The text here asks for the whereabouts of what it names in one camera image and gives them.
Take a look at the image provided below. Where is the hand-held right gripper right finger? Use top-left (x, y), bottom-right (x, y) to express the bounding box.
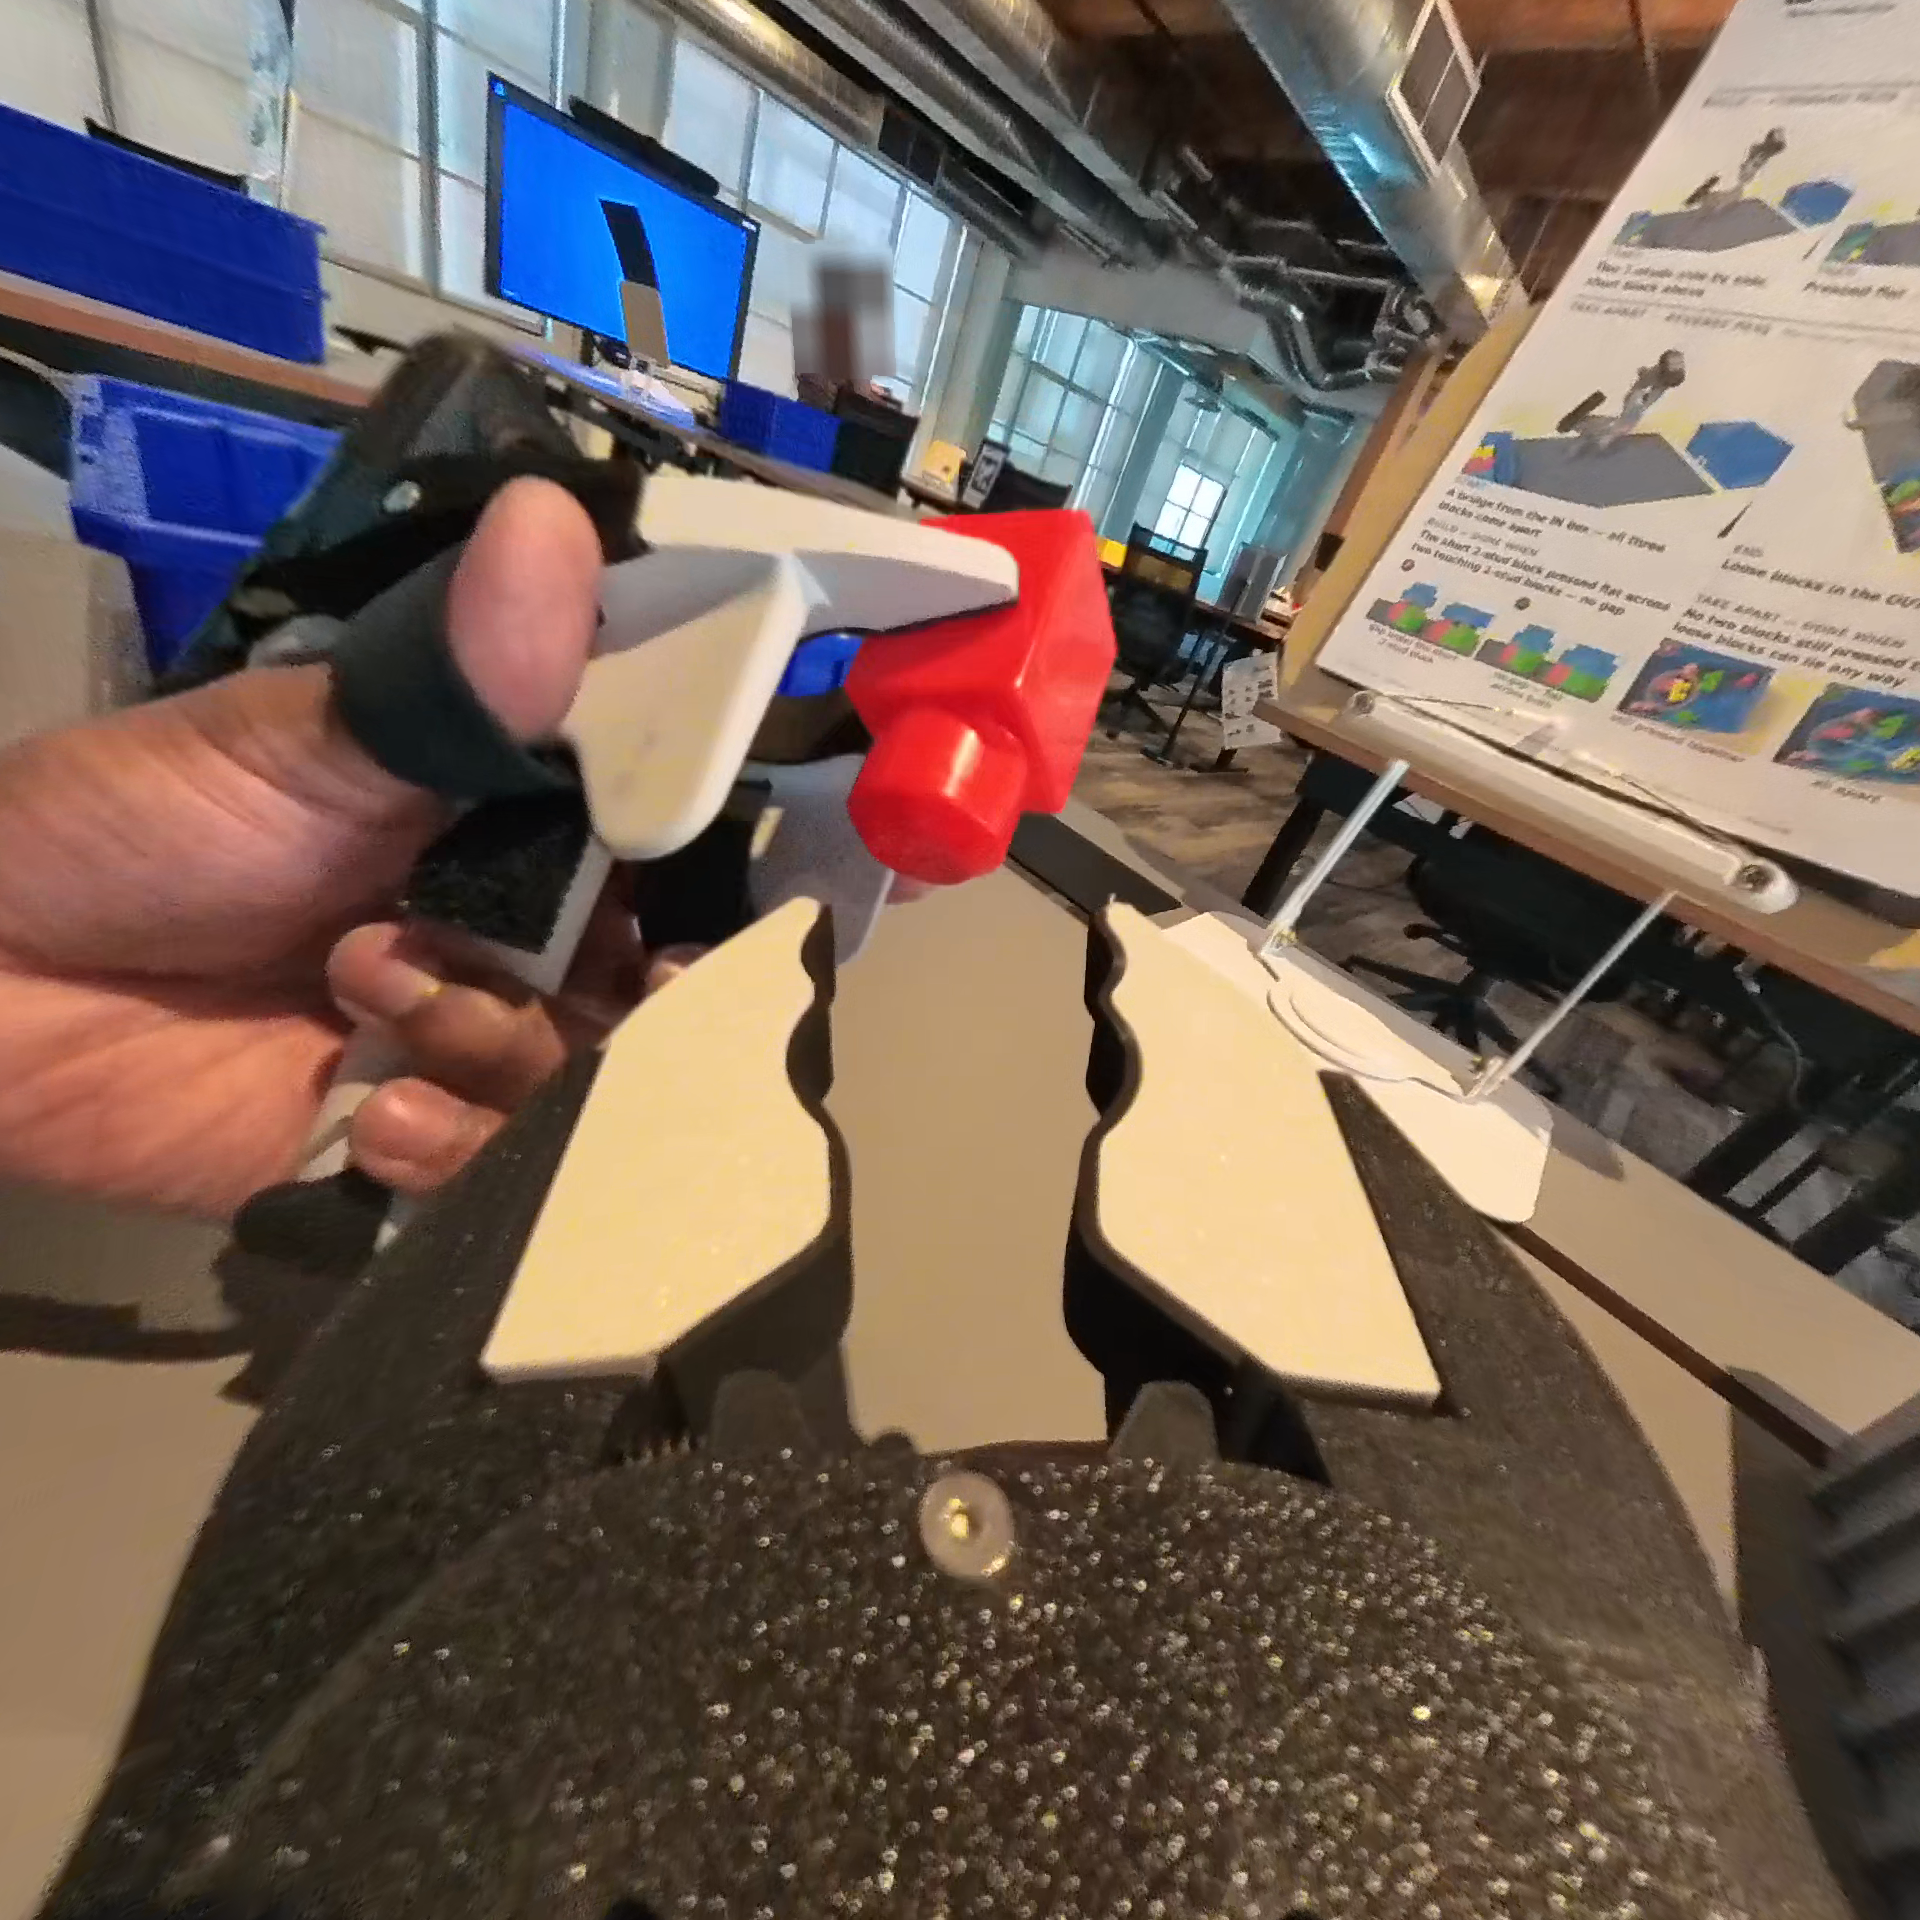
top-left (1078, 899), bottom-right (1445, 1408)

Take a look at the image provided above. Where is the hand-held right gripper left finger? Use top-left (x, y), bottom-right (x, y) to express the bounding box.
top-left (481, 896), bottom-right (840, 1380)

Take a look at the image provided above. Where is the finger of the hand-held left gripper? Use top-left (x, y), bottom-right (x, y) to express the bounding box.
top-left (564, 479), bottom-right (1026, 865)
top-left (747, 754), bottom-right (905, 969)

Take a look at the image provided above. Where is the red single-stud block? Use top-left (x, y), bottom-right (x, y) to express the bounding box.
top-left (841, 508), bottom-right (1122, 891)

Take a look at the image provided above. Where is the person's left hand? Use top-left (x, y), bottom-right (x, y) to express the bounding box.
top-left (0, 484), bottom-right (663, 1224)

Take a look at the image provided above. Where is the computer monitor with blue screen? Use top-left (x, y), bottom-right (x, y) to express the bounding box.
top-left (483, 72), bottom-right (764, 388)

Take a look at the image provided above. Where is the long wooden desk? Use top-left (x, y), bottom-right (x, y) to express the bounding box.
top-left (0, 269), bottom-right (931, 511)

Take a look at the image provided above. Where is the blue ribbed plastic bin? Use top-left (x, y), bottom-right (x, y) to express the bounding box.
top-left (720, 382), bottom-right (841, 465)
top-left (0, 102), bottom-right (330, 365)
top-left (68, 372), bottom-right (349, 670)

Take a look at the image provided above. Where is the black office chair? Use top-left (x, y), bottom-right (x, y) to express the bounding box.
top-left (1343, 839), bottom-right (1653, 1050)
top-left (1110, 525), bottom-right (1212, 737)

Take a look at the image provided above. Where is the printed instruction poster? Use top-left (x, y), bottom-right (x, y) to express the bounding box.
top-left (1314, 0), bottom-right (1920, 902)

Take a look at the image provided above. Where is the thin silver ventilation duct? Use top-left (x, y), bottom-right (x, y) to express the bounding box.
top-left (690, 0), bottom-right (1202, 229)

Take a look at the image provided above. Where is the large silver ventilation duct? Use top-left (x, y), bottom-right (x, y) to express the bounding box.
top-left (1216, 0), bottom-right (1502, 300)

